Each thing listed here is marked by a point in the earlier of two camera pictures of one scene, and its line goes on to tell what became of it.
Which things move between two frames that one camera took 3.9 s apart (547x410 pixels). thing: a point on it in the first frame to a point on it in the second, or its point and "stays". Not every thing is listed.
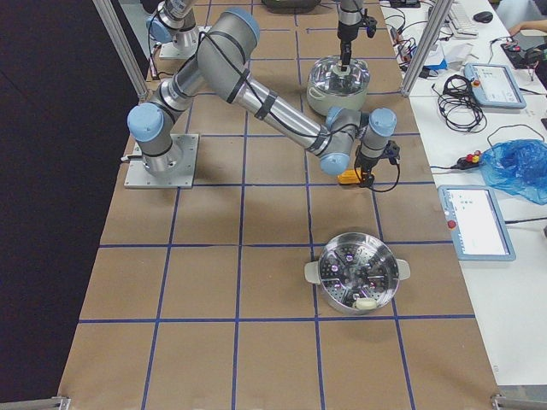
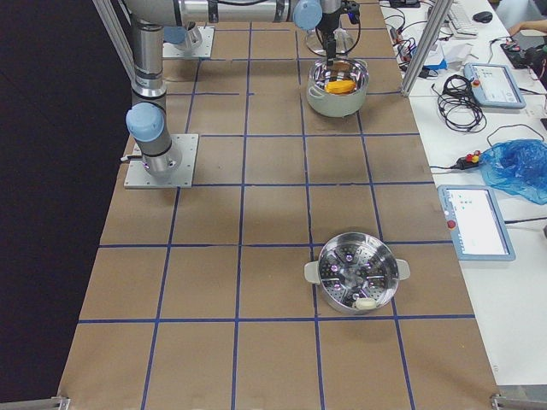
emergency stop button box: x=470 y=161 stays
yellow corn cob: x=348 y=176 to x=340 y=87
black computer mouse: x=484 y=17 stays
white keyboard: x=461 y=21 stays
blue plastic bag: x=519 y=166 stays
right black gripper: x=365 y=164 to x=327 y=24
